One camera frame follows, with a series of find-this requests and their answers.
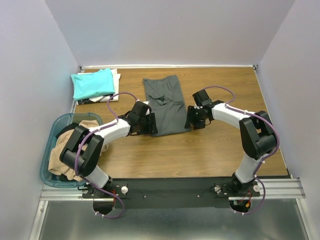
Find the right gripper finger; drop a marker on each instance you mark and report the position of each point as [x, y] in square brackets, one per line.
[199, 125]
[189, 117]

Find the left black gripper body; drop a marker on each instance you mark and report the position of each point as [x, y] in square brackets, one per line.
[144, 128]

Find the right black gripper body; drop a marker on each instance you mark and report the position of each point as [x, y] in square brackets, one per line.
[198, 117]

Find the dark grey t-shirt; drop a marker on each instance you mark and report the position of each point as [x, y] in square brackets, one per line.
[166, 100]

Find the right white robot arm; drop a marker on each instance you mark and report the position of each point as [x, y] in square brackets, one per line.
[258, 136]

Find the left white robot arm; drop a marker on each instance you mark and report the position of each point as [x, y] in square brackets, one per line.
[111, 131]

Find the white folded t-shirt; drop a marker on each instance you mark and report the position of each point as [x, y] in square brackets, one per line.
[104, 98]

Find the teal folded t-shirt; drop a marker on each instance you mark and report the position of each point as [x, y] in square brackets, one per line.
[92, 85]

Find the black garment in bin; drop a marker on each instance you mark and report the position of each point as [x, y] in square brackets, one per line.
[69, 127]

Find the beige crumpled t-shirt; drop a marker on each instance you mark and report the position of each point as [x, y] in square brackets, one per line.
[56, 160]

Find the teal plastic bin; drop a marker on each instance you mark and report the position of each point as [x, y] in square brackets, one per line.
[59, 124]

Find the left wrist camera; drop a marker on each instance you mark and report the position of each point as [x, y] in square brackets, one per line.
[148, 109]

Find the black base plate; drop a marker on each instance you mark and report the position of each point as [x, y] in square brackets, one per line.
[173, 193]

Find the aluminium frame rail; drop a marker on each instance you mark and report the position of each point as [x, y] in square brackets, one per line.
[276, 188]

